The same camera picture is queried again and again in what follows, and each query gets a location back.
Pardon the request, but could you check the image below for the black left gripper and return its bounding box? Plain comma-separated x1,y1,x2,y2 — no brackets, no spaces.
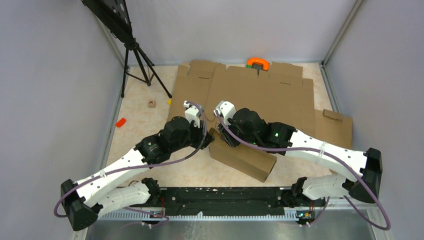
171,118,215,153

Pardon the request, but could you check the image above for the brown cardboard box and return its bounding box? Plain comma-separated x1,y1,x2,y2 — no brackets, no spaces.
209,128,277,183

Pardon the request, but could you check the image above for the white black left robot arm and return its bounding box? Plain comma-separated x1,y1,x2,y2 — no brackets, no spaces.
57,116,214,232

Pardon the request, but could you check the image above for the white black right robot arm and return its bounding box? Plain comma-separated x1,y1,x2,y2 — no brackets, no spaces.
214,102,383,206

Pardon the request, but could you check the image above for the flat cardboard sheet pile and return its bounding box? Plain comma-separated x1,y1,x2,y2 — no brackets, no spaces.
167,59,316,137

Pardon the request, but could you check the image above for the small wooden letter cube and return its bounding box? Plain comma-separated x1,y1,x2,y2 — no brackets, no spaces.
147,100,157,109

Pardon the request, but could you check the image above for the orange green toy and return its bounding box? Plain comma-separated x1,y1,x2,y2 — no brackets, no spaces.
245,57,270,73

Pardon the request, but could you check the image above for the small orange block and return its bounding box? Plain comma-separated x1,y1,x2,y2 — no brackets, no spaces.
115,117,127,128

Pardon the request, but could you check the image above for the black tripod music stand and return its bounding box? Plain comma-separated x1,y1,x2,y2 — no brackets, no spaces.
81,0,172,99

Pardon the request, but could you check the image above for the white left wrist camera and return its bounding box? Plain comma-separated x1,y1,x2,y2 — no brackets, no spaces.
183,100,204,128

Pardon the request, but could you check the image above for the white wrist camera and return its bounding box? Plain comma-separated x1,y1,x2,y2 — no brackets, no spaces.
183,100,204,128
213,100,236,126

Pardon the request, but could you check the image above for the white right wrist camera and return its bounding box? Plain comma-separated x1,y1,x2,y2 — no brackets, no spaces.
213,100,236,126

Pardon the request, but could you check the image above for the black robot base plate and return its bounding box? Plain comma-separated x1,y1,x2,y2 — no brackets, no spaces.
154,187,325,217

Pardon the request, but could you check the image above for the white slotted cable duct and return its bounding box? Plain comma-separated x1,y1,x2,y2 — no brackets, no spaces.
99,209,312,222

